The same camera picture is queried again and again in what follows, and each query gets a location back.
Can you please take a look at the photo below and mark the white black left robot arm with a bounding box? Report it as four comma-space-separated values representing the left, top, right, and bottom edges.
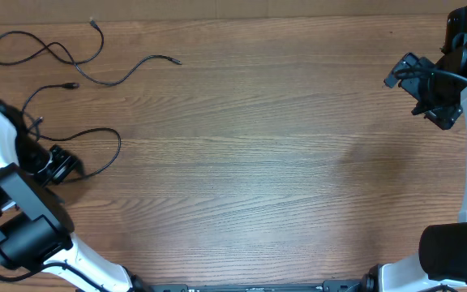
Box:
0, 100, 143, 291

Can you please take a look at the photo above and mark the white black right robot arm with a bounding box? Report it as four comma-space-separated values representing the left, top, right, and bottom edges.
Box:
355, 33, 467, 291

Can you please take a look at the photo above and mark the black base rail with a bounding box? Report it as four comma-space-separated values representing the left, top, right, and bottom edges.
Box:
149, 280, 360, 292

